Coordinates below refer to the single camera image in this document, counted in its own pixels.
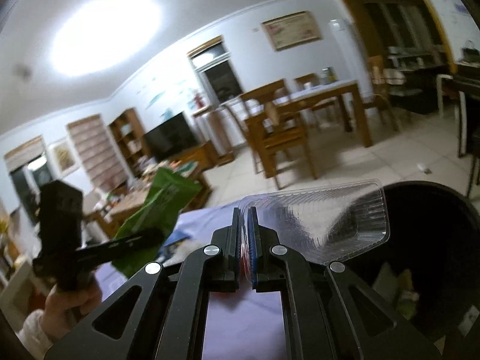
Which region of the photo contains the white standing air conditioner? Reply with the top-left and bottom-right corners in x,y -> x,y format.
329,19 -> 373,97

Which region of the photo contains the black trash bin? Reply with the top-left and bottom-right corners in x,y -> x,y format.
348,181 -> 479,359

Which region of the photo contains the person left sleeve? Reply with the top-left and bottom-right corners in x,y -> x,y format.
17,310 -> 53,360

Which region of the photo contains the wooden chair right side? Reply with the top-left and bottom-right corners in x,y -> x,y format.
366,55 -> 400,132

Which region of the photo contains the wooden dining table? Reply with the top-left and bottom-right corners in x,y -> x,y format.
243,79 -> 373,149

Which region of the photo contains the clear plastic tray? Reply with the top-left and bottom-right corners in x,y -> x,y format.
239,180 -> 390,265

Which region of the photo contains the person left hand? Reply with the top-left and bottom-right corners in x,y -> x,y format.
40,279 -> 103,343

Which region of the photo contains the wooden bookshelf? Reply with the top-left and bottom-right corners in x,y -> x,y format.
109,108 -> 151,176

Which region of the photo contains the wooden plant stand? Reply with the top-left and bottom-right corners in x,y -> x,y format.
193,106 -> 235,166

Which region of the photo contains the blue white small box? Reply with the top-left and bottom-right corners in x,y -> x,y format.
157,232 -> 191,263

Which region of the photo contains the wooden dining chair front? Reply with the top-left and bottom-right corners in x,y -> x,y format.
240,79 -> 318,189

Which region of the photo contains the black television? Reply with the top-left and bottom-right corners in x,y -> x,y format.
144,113 -> 199,162

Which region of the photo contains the green snack bag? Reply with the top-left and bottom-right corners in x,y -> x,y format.
112,167 -> 202,279

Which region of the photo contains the sunflower framed picture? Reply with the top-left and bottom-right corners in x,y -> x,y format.
49,138 -> 79,177

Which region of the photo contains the framed floral painting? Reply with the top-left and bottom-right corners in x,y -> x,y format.
262,10 -> 323,51

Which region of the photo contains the wooden coffee table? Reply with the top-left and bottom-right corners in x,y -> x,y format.
83,161 -> 212,239

